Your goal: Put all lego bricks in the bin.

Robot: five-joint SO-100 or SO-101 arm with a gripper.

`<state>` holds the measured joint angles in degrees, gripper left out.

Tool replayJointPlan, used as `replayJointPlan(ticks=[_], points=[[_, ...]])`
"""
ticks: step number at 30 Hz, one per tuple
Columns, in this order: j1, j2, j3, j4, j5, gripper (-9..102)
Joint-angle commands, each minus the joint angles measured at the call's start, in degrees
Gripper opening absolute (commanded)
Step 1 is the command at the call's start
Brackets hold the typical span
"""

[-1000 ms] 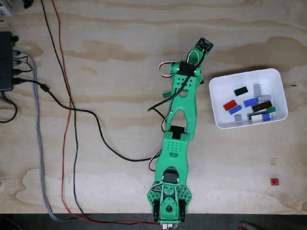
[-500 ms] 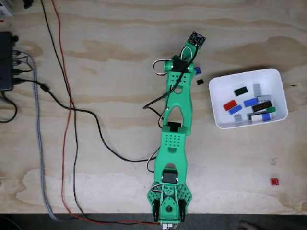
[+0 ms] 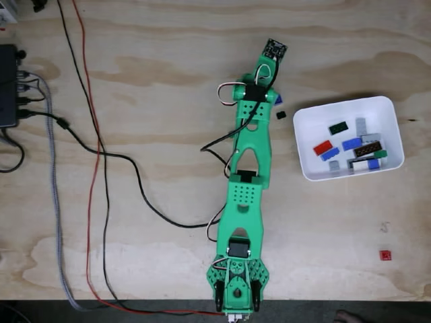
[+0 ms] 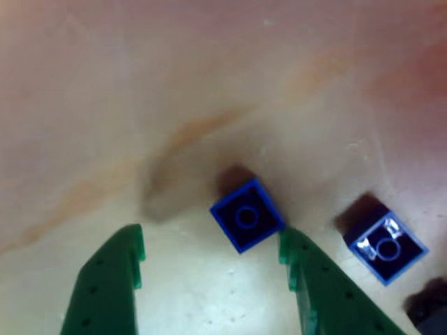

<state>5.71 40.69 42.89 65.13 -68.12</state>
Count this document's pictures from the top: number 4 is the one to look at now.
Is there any small blue lego brick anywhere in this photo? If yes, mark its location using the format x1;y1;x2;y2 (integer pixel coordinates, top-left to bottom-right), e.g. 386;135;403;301
342;204;430;287
209;179;286;254

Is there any small black lego brick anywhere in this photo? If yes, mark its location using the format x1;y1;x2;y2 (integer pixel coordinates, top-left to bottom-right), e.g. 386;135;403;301
404;277;447;329

